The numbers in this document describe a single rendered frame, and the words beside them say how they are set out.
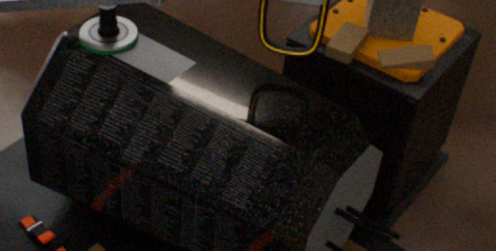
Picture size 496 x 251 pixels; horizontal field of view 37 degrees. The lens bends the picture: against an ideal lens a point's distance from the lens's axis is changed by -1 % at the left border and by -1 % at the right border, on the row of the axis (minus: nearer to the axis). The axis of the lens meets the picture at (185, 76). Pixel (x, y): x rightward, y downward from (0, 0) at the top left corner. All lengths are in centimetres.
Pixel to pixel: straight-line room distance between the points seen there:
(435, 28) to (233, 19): 159
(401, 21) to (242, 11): 169
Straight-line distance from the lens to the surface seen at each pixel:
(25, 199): 338
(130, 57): 269
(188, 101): 253
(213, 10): 455
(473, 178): 375
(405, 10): 302
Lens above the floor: 249
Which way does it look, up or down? 38 degrees down
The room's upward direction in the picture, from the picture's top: 2 degrees clockwise
